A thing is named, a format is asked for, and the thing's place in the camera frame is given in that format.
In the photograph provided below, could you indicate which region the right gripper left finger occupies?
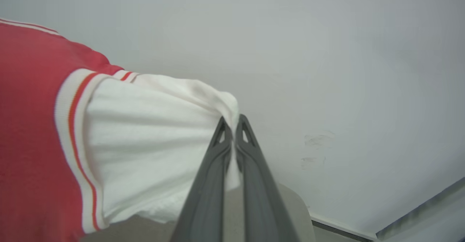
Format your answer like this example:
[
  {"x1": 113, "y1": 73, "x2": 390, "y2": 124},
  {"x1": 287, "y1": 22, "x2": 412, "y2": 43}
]
[{"x1": 170, "y1": 116, "x2": 234, "y2": 242}]

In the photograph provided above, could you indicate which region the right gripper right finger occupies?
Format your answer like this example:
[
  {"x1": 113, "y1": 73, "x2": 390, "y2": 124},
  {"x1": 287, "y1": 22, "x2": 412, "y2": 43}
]
[{"x1": 235, "y1": 114, "x2": 300, "y2": 242}]

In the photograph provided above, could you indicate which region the red and white garment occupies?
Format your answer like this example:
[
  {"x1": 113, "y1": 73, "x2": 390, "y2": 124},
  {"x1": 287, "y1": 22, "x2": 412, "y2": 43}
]
[{"x1": 0, "y1": 17, "x2": 243, "y2": 242}]

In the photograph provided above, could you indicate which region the white wall baseboard strip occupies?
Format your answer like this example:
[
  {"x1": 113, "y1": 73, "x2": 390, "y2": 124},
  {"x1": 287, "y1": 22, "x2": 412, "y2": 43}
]
[{"x1": 310, "y1": 213, "x2": 378, "y2": 242}]

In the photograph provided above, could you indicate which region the dark wall baseboard strip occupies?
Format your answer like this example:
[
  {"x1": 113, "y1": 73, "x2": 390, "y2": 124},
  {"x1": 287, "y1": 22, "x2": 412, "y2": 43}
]
[{"x1": 376, "y1": 177, "x2": 465, "y2": 239}]

